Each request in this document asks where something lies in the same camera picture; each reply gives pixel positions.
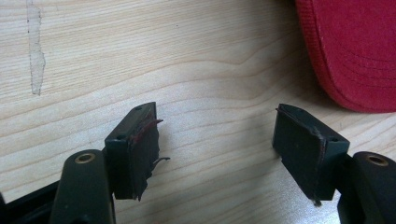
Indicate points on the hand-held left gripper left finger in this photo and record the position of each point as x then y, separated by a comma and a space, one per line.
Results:
130, 155

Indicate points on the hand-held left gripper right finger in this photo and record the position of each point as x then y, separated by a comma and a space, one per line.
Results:
306, 158

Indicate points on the red cap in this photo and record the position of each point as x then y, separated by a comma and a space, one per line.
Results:
355, 53

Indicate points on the clear tape strip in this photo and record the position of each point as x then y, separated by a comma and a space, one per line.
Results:
36, 53

